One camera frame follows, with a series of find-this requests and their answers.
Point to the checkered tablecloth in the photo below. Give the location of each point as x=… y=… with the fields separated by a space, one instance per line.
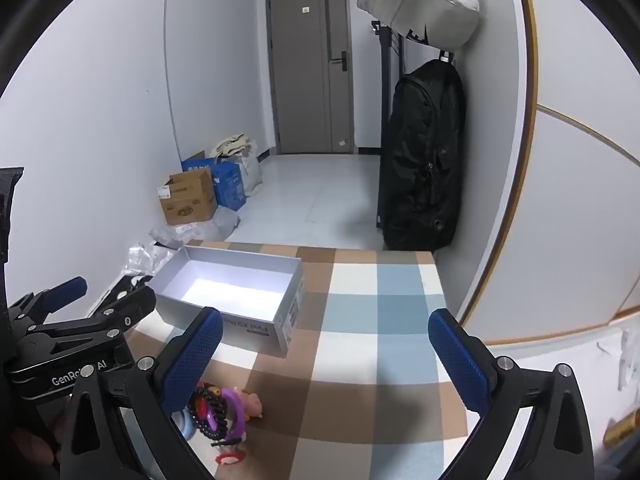
x=350 y=360

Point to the black backpack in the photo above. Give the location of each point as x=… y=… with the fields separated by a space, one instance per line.
x=422 y=160

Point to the blue cardboard box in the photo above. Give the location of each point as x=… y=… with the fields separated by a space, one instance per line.
x=230 y=185

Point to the white wardrobe with wood trim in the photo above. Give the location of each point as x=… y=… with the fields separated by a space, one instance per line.
x=550 y=210

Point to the clear plastic wrap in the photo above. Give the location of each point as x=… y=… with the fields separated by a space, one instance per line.
x=200 y=230

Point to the pink pig toy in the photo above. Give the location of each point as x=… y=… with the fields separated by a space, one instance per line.
x=252 y=405

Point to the person's left hand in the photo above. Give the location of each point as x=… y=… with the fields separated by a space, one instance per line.
x=32 y=447

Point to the grey cardboard box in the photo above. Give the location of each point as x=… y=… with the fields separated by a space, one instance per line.
x=225 y=285

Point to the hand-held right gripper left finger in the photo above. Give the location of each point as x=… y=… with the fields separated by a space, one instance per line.
x=195 y=355

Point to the white hanging bag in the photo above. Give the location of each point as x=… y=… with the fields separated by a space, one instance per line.
x=420 y=0

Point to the tan cardboard piece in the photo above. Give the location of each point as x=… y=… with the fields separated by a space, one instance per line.
x=622 y=430

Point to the black hair clip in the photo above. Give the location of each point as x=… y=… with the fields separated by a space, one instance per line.
x=225 y=443

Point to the black door lock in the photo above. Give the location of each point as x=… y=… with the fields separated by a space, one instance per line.
x=340 y=61

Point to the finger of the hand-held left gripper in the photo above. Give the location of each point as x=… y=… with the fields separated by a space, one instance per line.
x=131 y=304
x=67 y=290

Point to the brown cardboard box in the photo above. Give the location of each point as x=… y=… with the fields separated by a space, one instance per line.
x=187 y=200

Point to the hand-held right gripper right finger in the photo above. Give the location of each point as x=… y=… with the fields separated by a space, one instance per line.
x=457 y=360

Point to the grey door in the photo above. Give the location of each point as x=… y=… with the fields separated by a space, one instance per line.
x=305 y=85

